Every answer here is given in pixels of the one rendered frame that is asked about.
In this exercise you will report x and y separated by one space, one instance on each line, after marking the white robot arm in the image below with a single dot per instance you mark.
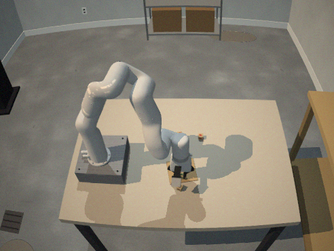
141 98

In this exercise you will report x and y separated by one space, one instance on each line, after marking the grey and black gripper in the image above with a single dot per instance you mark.
186 167

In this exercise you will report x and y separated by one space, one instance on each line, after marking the tan flat mat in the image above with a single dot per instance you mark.
191 176

